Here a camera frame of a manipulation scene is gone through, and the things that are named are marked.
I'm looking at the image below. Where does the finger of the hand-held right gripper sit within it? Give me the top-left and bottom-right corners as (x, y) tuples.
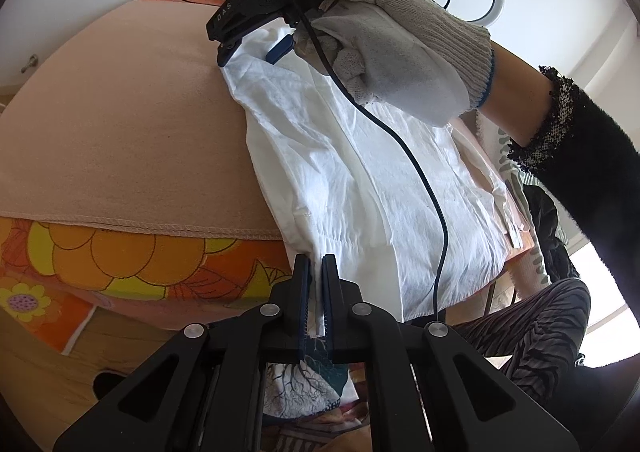
(216, 36), (245, 68)
(265, 34), (297, 65)

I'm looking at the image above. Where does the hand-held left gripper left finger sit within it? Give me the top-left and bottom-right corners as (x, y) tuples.
(52, 254), (312, 452)

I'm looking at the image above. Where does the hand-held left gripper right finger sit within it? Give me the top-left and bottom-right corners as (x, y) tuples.
(321, 255), (582, 452)

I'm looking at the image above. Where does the white shirt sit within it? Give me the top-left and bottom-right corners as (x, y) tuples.
(220, 17), (527, 339)

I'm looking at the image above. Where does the person's right forearm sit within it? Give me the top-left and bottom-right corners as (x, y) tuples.
(475, 45), (640, 285)

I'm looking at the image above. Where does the person's right hand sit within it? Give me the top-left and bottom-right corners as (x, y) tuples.
(292, 0), (496, 129)

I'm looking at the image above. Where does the branch print white cloth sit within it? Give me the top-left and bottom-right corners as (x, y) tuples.
(262, 336), (362, 420)

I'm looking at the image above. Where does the pink fleece blanket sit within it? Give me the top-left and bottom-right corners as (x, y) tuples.
(0, 0), (285, 242)

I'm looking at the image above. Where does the orange floral bed sheet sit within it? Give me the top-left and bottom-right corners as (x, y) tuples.
(0, 216), (323, 358)

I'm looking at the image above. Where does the person's zebra striped pants leg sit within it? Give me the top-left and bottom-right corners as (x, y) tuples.
(447, 277), (594, 410)

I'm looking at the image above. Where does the green patterned white cloth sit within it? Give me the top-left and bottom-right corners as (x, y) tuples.
(492, 125), (553, 285)

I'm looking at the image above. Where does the black cloth bundle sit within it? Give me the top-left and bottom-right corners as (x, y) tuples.
(521, 183), (582, 285)

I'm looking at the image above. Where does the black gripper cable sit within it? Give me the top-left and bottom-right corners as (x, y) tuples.
(260, 0), (449, 325)

